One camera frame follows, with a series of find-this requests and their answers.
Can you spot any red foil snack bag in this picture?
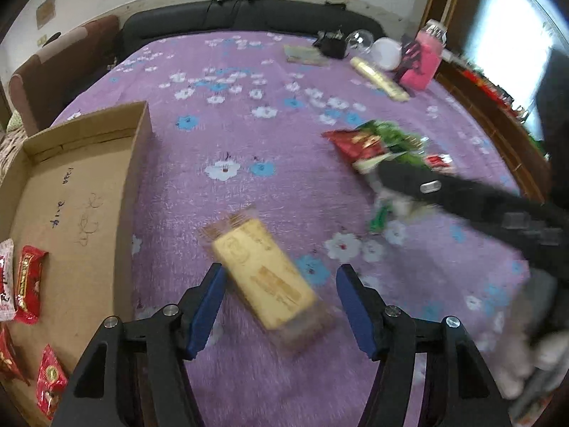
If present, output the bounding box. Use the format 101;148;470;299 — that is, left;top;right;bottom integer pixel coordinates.
321;129;389;165

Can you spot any red black-label snack bar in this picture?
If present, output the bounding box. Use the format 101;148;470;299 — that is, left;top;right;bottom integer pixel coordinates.
15;245;48;325

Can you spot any beige wafer cracker pack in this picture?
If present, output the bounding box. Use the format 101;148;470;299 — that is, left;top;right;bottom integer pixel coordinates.
199;205;335;355

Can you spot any white gloved left hand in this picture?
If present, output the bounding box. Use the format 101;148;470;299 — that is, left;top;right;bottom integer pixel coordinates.
492;270;568;415

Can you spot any white red sauce packet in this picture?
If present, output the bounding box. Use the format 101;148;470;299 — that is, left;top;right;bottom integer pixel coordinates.
424;154;456;174

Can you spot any green snack bag upper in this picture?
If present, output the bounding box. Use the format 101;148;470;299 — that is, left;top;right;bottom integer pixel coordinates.
358;120;424;155

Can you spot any green white candy pack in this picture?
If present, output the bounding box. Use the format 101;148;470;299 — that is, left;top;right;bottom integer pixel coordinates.
368;199;394;234

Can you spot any small red snack packet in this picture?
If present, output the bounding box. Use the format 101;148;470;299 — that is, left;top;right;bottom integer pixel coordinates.
36;345;68;420

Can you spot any cream tube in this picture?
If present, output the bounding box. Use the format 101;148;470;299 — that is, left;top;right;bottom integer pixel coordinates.
350;57;410;102

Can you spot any small red candy packet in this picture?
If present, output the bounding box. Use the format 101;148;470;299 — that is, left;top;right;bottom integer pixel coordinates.
0;323;30;386

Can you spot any white round lid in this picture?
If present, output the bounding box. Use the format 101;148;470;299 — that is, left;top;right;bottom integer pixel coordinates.
370;37;402;72

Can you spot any pink sleeved water bottle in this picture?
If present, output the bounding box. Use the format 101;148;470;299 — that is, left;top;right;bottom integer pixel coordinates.
399;19;447;91

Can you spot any clear glass jar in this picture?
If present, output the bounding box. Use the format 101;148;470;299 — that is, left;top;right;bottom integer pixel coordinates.
345;29;375;54

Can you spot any white red small sachet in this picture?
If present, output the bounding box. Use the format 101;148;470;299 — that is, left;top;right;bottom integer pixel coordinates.
0;239;16;322

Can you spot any black small container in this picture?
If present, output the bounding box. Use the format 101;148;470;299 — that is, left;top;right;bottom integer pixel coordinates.
313;30;347;60

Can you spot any green booklet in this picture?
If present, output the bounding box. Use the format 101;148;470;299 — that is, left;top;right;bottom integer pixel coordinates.
283;44;329;67

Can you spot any purple floral tablecloth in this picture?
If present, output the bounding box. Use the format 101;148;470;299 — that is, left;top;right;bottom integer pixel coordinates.
59;32;528;426

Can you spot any brown cardboard box tray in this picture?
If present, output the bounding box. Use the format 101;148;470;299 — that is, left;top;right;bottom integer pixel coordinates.
1;101;152;426

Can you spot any black sofa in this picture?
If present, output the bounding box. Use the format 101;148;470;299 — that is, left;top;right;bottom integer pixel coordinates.
119;0;386;57

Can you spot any brown armchair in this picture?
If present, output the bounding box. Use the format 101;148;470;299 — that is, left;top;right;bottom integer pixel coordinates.
9;15;119;136

